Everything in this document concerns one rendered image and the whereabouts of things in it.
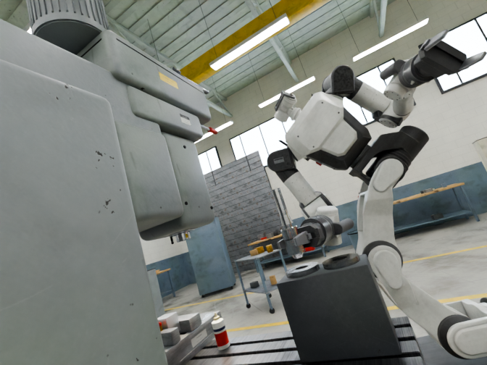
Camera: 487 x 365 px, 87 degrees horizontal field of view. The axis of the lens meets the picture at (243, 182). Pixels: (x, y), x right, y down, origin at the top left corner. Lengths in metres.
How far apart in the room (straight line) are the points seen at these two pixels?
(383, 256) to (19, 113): 1.07
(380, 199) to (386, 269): 0.26
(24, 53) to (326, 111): 0.93
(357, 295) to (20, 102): 0.69
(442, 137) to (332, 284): 7.98
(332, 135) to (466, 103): 7.80
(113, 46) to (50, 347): 0.70
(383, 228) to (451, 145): 7.44
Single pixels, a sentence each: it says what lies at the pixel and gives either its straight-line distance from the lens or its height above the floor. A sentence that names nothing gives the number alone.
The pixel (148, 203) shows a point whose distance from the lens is 0.66.
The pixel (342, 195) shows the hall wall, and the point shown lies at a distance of 8.22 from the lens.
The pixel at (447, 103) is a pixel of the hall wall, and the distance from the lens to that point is 8.74.
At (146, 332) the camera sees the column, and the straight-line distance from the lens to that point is 0.46.
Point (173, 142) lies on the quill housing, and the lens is 0.87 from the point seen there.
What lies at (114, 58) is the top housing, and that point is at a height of 1.78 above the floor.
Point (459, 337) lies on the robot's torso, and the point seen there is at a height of 0.70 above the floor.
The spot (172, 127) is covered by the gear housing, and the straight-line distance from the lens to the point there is 0.88.
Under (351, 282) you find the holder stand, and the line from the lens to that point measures 0.66.
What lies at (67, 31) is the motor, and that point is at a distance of 0.93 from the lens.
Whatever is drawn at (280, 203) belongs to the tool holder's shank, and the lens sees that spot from 0.70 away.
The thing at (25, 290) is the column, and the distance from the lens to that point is 0.38.
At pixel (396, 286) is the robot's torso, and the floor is 0.91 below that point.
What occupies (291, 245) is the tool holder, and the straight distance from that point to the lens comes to 0.70.
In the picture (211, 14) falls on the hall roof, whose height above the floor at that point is 6.18.
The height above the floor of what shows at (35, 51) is 1.71.
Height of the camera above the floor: 1.24
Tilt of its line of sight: 11 degrees up
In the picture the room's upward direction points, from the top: 17 degrees counter-clockwise
